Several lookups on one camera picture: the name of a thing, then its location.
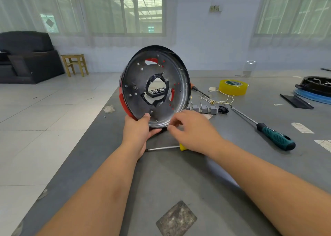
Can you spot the white wall box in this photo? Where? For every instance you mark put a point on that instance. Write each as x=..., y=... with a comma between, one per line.
x=215, y=8

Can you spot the person's left hand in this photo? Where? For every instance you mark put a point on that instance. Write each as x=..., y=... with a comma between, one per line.
x=135, y=137

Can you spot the wide white tape strips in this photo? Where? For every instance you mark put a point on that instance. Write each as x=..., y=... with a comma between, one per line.
x=323, y=145

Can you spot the narrow white tape strip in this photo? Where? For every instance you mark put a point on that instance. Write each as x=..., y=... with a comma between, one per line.
x=302, y=128

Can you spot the thin black rod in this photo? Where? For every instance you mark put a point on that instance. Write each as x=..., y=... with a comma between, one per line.
x=326, y=69

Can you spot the black round appliance part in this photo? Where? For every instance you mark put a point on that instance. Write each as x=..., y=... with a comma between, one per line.
x=315, y=86

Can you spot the small grey rocker switch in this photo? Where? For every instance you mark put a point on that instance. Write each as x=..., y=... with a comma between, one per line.
x=204, y=109
x=195, y=108
x=212, y=110

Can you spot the black remote control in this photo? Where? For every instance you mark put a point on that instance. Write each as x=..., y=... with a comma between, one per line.
x=158, y=92

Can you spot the sheer white curtain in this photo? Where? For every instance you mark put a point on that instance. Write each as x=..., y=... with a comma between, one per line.
x=289, y=41
x=20, y=8

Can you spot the black armchair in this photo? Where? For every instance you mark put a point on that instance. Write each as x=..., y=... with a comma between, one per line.
x=28, y=57

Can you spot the small wooden stool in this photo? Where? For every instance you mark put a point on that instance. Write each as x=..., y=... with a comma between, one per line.
x=75, y=57

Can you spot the person's right hand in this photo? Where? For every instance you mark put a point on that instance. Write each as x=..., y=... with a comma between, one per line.
x=196, y=132

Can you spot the black flat plate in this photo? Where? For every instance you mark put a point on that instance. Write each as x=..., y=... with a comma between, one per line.
x=296, y=101

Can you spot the red round appliance base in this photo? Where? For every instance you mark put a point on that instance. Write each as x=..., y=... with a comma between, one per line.
x=134, y=73

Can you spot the person's left forearm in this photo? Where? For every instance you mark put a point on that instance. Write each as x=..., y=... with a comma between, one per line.
x=88, y=202

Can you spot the large barred window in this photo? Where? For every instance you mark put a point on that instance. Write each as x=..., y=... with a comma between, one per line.
x=292, y=10
x=106, y=10

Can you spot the small black plug connector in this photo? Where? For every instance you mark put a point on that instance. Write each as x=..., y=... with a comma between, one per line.
x=223, y=109

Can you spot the yellow tape roll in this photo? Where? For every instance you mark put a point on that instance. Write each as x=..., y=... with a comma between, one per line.
x=225, y=91

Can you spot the person's right forearm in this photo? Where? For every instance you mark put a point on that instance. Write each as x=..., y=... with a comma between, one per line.
x=274, y=192

